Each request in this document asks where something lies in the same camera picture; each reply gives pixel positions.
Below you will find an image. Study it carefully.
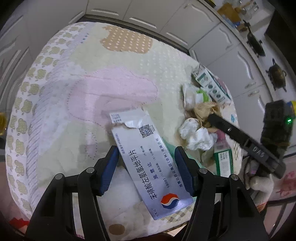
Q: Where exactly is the brown paper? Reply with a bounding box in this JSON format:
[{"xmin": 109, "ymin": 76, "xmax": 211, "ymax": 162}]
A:
[{"xmin": 193, "ymin": 102, "xmax": 222, "ymax": 133}]

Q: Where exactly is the white green plastic wrapper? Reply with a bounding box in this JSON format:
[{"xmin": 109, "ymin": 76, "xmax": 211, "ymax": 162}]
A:
[{"xmin": 181, "ymin": 83, "xmax": 212, "ymax": 110}]

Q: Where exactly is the green white milk carton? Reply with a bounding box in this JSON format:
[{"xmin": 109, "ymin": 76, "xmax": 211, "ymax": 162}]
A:
[{"xmin": 192, "ymin": 65, "xmax": 232, "ymax": 105}]

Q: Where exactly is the patterned table cloth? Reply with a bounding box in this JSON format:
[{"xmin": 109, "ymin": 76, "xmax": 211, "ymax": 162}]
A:
[{"xmin": 4, "ymin": 22, "xmax": 243, "ymax": 240}]

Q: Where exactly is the white gloved right hand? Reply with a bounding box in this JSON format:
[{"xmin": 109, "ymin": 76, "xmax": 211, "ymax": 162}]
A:
[{"xmin": 242, "ymin": 157, "xmax": 274, "ymax": 212}]

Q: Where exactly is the small green white box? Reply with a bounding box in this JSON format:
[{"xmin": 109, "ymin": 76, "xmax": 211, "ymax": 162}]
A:
[{"xmin": 214, "ymin": 140, "xmax": 234, "ymax": 178}]

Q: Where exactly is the black wok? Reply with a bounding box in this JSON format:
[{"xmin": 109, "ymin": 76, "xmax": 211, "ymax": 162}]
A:
[{"xmin": 243, "ymin": 20, "xmax": 266, "ymax": 57}]

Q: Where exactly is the white tissue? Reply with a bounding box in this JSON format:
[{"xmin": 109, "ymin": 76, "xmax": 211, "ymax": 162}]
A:
[{"xmin": 179, "ymin": 118, "xmax": 218, "ymax": 151}]

